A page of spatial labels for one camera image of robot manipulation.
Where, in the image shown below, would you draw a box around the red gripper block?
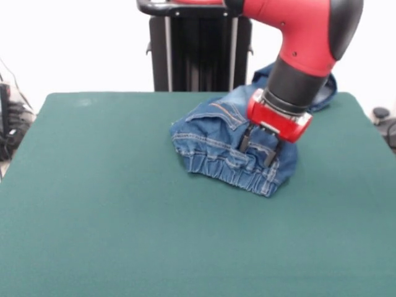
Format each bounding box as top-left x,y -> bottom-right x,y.
237,88 -> 314,168

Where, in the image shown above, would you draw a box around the black electronics box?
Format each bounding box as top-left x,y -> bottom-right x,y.
0,82 -> 12,134

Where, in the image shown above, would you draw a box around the dark green table cloth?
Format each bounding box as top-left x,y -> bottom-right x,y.
0,90 -> 396,297

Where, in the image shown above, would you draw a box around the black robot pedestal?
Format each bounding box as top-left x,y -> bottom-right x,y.
136,0 -> 255,92

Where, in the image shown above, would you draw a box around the blue denim jeans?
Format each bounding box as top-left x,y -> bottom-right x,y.
169,62 -> 338,198

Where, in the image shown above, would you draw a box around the black office chair base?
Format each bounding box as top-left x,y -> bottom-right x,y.
372,106 -> 396,146

